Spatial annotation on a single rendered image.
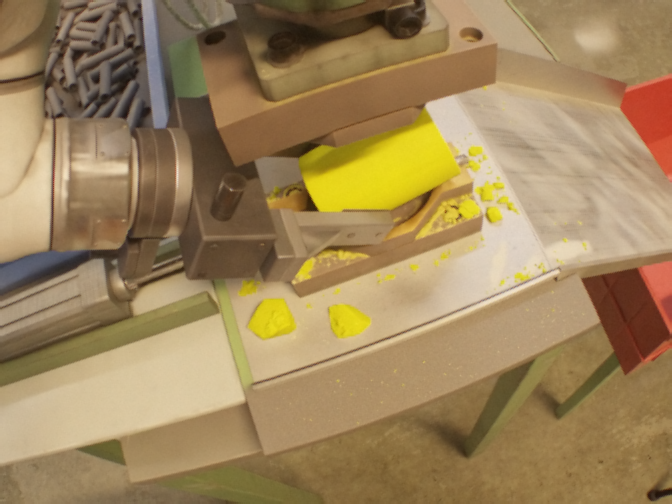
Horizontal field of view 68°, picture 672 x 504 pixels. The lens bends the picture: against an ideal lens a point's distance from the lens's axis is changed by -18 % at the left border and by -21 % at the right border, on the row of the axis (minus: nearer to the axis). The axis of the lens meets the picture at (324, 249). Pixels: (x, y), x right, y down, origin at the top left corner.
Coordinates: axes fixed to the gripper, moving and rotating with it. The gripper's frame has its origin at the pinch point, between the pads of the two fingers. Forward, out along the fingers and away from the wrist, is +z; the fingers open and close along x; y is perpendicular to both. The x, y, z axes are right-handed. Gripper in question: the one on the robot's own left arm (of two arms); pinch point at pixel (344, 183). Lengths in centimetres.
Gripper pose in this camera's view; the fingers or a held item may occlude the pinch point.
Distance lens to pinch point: 47.0
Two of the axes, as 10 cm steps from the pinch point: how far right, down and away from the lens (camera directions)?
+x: -3.0, -8.2, 4.8
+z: 8.7, -0.3, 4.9
